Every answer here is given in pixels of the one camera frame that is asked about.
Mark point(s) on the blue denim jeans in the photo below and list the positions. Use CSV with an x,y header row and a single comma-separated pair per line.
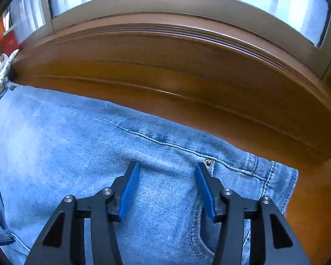
x,y
71,143

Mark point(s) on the red box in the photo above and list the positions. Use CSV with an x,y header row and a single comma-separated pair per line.
x,y
11,42

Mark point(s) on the white star-printed cloth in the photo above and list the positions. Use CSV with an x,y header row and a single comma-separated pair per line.
x,y
1,71

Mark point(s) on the wooden window sill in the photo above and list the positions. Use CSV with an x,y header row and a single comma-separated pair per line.
x,y
154,60

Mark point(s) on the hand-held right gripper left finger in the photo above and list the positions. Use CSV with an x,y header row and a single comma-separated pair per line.
x,y
129,190

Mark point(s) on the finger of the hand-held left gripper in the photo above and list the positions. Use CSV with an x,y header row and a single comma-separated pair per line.
x,y
4,239

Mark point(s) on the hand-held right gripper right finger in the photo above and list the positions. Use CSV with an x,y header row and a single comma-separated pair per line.
x,y
205,193

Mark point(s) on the grey framed window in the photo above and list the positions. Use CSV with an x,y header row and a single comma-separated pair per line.
x,y
292,8

